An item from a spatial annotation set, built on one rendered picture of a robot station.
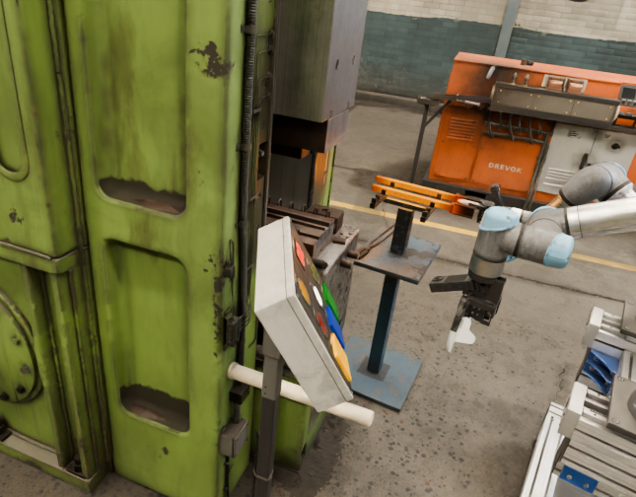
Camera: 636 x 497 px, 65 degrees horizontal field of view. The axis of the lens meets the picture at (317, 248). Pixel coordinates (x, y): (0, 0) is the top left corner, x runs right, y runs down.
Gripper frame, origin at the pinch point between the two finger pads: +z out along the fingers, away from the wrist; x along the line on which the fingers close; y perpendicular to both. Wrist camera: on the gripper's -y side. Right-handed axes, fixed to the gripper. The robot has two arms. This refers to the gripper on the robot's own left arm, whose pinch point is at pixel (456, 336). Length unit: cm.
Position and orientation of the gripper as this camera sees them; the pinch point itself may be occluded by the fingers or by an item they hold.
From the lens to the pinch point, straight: 133.0
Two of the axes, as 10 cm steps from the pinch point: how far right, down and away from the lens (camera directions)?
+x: 5.4, -3.4, 7.7
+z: -1.0, 8.8, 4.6
